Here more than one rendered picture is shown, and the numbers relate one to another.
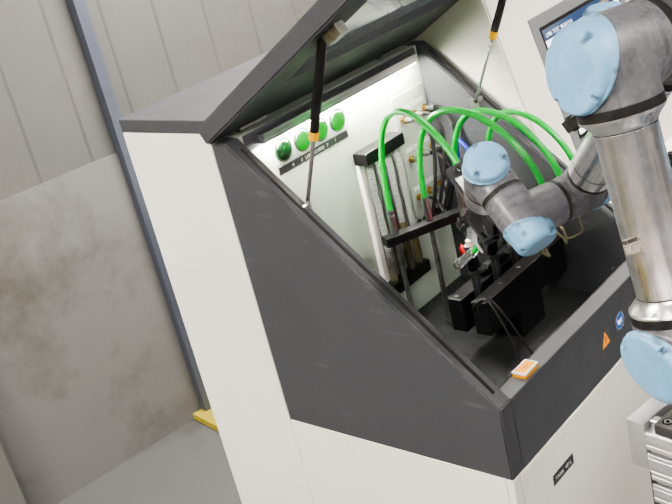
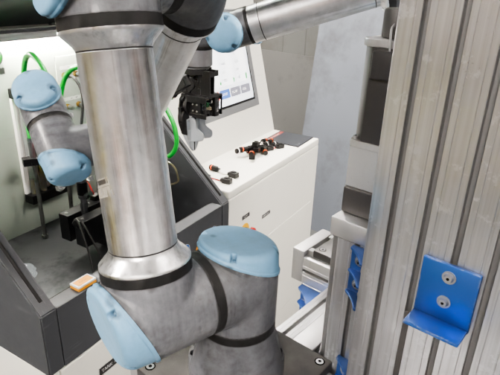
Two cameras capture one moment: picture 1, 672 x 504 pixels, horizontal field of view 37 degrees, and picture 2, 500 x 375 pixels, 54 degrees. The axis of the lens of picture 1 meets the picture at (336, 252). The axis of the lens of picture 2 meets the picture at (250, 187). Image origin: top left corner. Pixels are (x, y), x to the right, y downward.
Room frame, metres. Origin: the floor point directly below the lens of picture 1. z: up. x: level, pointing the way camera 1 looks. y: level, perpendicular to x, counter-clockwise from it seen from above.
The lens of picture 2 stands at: (0.67, -0.42, 1.61)
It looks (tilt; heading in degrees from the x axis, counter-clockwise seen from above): 23 degrees down; 345
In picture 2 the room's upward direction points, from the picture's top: 2 degrees clockwise
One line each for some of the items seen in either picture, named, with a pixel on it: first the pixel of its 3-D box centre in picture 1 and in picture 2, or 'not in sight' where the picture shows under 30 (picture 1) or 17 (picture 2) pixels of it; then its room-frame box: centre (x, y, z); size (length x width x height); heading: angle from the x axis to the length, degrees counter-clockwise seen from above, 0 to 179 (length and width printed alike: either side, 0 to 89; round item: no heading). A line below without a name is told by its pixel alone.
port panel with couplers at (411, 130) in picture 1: (424, 151); (79, 103); (2.34, -0.27, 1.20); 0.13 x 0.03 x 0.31; 135
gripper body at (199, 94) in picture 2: not in sight; (199, 92); (1.85, -0.59, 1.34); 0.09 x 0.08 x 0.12; 45
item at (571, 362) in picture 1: (583, 350); (150, 270); (1.82, -0.45, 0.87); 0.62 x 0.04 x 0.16; 135
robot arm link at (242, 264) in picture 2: not in sight; (234, 277); (1.25, -0.55, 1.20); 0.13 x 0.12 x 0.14; 114
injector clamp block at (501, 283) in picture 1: (511, 295); (117, 218); (2.07, -0.37, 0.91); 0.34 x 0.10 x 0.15; 135
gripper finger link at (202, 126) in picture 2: not in sight; (202, 132); (1.86, -0.60, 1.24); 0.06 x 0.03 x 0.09; 45
